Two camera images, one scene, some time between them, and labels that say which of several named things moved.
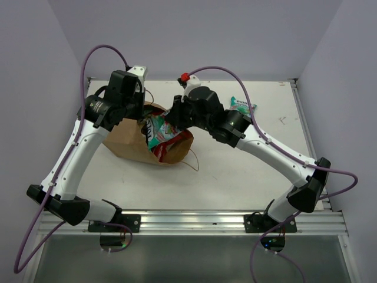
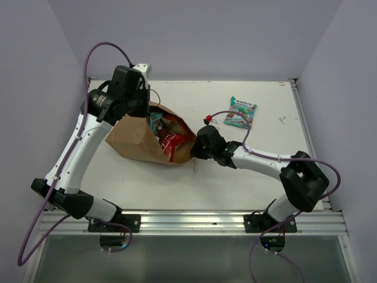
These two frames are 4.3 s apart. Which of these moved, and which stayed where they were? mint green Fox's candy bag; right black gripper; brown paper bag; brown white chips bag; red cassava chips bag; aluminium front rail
Moved: right black gripper; red cassava chips bag; brown white chips bag
Stayed: aluminium front rail; mint green Fox's candy bag; brown paper bag
